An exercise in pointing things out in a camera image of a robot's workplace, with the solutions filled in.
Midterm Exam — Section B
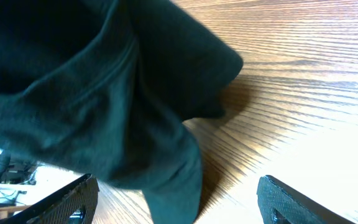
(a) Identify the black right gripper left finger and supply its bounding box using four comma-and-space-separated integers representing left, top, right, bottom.
0, 174, 99, 224

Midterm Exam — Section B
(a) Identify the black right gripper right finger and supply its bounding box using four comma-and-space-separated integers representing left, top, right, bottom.
257, 175, 354, 224

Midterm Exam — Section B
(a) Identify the black t-shirt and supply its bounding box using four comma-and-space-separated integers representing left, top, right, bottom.
0, 0, 243, 223

